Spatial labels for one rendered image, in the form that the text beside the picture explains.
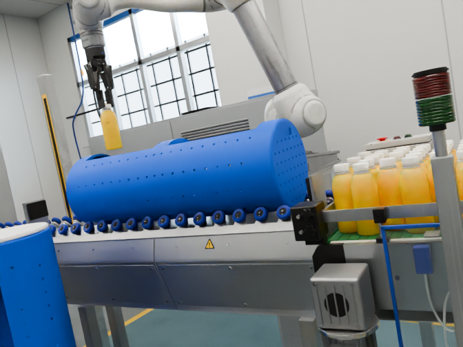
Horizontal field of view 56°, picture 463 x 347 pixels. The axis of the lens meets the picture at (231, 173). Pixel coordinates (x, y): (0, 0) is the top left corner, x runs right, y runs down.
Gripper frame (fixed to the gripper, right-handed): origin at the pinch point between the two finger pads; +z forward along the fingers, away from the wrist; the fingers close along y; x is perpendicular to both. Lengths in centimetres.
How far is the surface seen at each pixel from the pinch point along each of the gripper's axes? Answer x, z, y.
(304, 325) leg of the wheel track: 76, 83, 15
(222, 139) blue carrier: 59, 24, 14
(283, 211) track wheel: 76, 48, 17
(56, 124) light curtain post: -63, 1, -26
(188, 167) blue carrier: 48, 31, 19
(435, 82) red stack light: 122, 21, 45
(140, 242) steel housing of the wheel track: 20, 55, 18
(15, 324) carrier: 6, 66, 59
